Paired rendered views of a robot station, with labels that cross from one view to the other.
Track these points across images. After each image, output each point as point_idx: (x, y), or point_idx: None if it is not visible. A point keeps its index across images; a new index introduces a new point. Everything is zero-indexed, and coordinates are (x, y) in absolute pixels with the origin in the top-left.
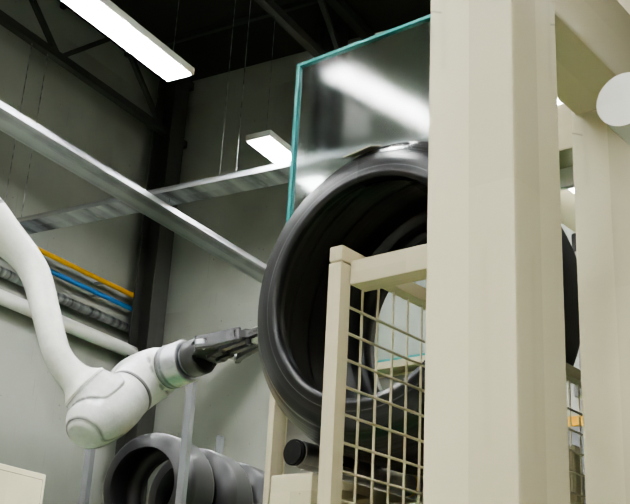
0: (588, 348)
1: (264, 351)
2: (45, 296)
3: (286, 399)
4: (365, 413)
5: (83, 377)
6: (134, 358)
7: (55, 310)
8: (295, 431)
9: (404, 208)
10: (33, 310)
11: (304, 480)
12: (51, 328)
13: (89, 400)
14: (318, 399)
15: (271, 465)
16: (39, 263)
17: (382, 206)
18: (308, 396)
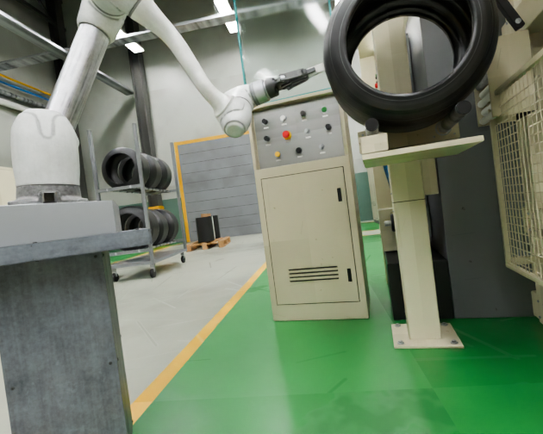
0: None
1: (341, 75)
2: (190, 54)
3: (362, 98)
4: (418, 100)
5: (227, 99)
6: (237, 90)
7: (197, 62)
8: (259, 129)
9: (371, 3)
10: (185, 63)
11: (382, 137)
12: (201, 72)
13: (235, 111)
14: (385, 96)
15: (253, 145)
16: (179, 34)
17: (365, 1)
18: (378, 96)
